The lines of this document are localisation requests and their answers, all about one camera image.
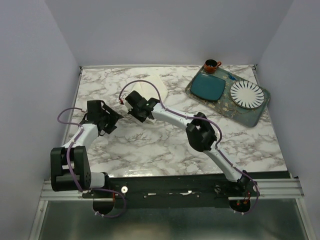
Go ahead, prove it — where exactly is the white cloth napkin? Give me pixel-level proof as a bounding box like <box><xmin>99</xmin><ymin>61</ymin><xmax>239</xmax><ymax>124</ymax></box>
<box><xmin>126</xmin><ymin>75</ymin><xmax>168</xmax><ymax>124</ymax></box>

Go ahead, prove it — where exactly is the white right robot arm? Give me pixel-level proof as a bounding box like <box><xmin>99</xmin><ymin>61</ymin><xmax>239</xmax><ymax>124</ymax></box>
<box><xmin>124</xmin><ymin>90</ymin><xmax>250</xmax><ymax>196</ymax></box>

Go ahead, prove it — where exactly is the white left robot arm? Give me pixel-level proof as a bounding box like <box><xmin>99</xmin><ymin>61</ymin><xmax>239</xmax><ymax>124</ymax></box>
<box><xmin>50</xmin><ymin>100</ymin><xmax>123</xmax><ymax>198</ymax></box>

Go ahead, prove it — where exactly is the teal square plate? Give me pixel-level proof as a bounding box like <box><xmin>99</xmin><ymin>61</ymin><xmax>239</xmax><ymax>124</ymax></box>
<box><xmin>190</xmin><ymin>73</ymin><xmax>226</xmax><ymax>102</ymax></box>

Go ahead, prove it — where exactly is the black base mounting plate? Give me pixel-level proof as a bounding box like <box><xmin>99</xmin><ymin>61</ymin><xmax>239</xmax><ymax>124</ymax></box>
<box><xmin>82</xmin><ymin>173</ymin><xmax>258</xmax><ymax>209</ymax></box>

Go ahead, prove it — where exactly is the brown ceramic cup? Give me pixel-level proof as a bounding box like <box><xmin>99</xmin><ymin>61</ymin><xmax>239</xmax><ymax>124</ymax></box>
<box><xmin>203</xmin><ymin>59</ymin><xmax>222</xmax><ymax>74</ymax></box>

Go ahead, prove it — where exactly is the green patterned tray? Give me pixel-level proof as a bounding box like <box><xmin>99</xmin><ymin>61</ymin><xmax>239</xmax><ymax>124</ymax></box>
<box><xmin>185</xmin><ymin>67</ymin><xmax>271</xmax><ymax>128</ymax></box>

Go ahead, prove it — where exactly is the white blue striped plate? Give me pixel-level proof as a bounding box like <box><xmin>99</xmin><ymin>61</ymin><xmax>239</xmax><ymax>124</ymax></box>
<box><xmin>229</xmin><ymin>80</ymin><xmax>265</xmax><ymax>109</ymax></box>

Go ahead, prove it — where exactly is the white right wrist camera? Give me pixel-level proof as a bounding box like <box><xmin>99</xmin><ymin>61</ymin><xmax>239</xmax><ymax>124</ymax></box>
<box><xmin>123</xmin><ymin>100</ymin><xmax>133</xmax><ymax>111</ymax></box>

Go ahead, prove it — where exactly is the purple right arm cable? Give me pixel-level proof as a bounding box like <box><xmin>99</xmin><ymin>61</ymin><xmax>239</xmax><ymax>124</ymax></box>
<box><xmin>119</xmin><ymin>80</ymin><xmax>261</xmax><ymax>216</ymax></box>

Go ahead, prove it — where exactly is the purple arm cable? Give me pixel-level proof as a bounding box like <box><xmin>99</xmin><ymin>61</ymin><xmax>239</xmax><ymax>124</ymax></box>
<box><xmin>57</xmin><ymin>107</ymin><xmax>127</xmax><ymax>218</ymax></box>
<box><xmin>119</xmin><ymin>80</ymin><xmax>261</xmax><ymax>216</ymax></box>

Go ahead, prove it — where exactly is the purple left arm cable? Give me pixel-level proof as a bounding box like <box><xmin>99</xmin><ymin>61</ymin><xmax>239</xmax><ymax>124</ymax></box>
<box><xmin>57</xmin><ymin>107</ymin><xmax>127</xmax><ymax>218</ymax></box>

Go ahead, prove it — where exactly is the aluminium frame rail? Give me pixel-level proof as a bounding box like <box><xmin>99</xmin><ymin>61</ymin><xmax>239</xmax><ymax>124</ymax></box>
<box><xmin>40</xmin><ymin>178</ymin><xmax>304</xmax><ymax>201</ymax></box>

